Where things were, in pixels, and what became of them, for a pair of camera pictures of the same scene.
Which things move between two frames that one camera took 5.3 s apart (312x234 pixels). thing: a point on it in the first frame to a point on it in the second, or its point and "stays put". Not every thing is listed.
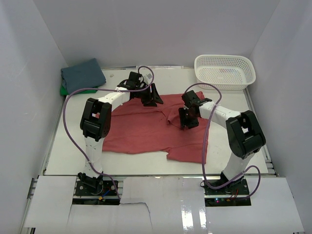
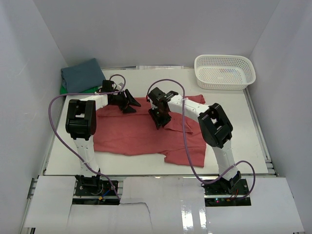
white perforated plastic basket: x=228 y=72 stays put
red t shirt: x=136 y=128 stays put
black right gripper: x=184 y=122 to x=158 y=121
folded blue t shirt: x=86 y=74 stays put
